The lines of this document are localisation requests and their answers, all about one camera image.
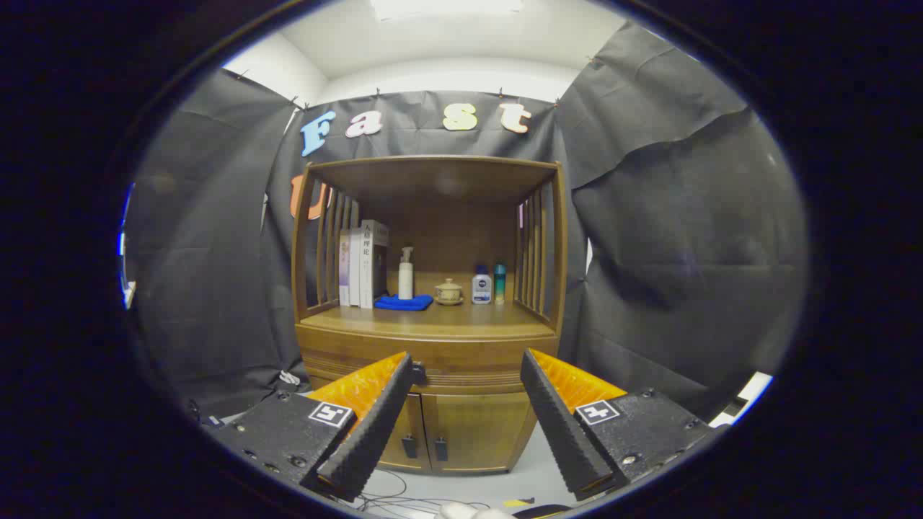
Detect wooden cabinet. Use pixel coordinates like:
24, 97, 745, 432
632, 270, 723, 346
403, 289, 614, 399
291, 155, 568, 475

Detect wooden cabinet door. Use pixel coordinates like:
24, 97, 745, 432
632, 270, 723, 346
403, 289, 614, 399
422, 393, 538, 473
379, 393, 432, 473

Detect wooden drawer with black knob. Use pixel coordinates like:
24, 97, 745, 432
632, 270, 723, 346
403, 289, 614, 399
296, 324, 560, 396

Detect purple and white book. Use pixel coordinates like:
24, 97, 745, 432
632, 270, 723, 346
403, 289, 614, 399
339, 231, 352, 307

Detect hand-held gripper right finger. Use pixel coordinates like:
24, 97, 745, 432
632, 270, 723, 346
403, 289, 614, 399
519, 348, 712, 502

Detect blue folded cloth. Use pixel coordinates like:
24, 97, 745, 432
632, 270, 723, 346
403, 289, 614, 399
374, 293, 435, 312

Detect white book with dark cover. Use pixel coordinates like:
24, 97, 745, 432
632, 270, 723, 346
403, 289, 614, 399
358, 220, 390, 311

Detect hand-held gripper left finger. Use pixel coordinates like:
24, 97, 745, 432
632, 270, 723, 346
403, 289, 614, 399
213, 351, 415, 503

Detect black floor cables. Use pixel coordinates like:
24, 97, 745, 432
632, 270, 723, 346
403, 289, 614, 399
357, 469, 491, 514

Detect thin white book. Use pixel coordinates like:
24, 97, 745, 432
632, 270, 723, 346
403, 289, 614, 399
348, 228, 363, 309

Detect wooden countertop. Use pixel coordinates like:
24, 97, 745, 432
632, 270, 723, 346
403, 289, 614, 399
299, 301, 556, 340

